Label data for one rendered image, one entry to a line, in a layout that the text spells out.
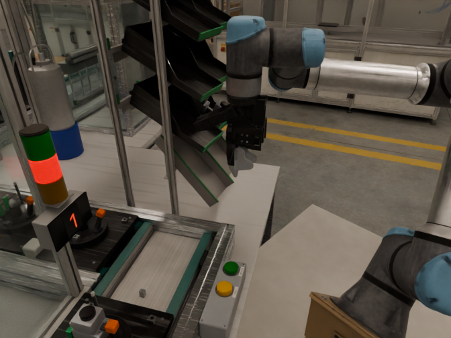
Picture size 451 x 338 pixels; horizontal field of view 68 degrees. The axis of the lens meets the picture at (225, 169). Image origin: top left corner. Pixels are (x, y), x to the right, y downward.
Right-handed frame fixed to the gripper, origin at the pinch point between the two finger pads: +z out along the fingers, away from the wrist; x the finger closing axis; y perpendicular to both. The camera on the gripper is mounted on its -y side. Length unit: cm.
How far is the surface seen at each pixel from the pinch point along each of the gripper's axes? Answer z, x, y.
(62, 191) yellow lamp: -5.0, -24.4, -29.3
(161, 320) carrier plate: 26.3, -26.6, -10.0
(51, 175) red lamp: -9.3, -25.4, -29.7
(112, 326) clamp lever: 15.6, -36.6, -14.5
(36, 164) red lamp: -12.1, -26.5, -31.2
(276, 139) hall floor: 123, 276, -18
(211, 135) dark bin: 3.2, 25.5, -13.7
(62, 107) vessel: 12, 53, -94
